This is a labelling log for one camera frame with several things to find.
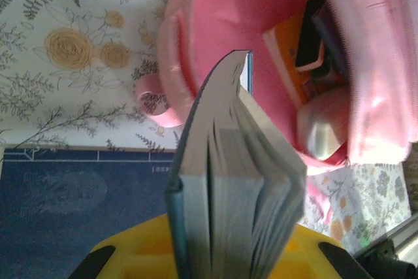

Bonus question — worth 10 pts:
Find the pink school backpack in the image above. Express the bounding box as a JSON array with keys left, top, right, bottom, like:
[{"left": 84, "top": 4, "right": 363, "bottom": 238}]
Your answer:
[{"left": 133, "top": 0, "right": 418, "bottom": 227}]

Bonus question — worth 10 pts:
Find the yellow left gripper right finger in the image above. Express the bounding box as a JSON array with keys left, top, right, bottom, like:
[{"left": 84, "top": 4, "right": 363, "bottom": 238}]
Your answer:
[{"left": 270, "top": 225, "right": 373, "bottom": 279}]

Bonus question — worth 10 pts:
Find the yellow paperback book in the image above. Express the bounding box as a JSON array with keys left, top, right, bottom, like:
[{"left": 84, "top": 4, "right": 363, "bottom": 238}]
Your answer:
[{"left": 263, "top": 14, "right": 327, "bottom": 107}]

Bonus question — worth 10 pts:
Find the navy book with yellow label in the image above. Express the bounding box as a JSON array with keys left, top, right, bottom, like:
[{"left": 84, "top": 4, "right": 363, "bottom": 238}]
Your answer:
[{"left": 0, "top": 148, "right": 179, "bottom": 279}]

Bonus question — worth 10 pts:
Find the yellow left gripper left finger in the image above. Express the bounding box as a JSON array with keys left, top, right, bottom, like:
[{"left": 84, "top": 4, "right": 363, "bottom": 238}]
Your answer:
[{"left": 68, "top": 213, "right": 184, "bottom": 279}]

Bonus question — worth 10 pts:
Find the aluminium frame cross rail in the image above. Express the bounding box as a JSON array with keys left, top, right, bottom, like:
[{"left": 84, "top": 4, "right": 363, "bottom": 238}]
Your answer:
[{"left": 354, "top": 212, "right": 418, "bottom": 260}]

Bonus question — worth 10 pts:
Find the floral table cloth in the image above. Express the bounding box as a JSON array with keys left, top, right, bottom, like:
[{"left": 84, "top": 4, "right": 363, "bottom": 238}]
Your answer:
[{"left": 0, "top": 0, "right": 412, "bottom": 254}]

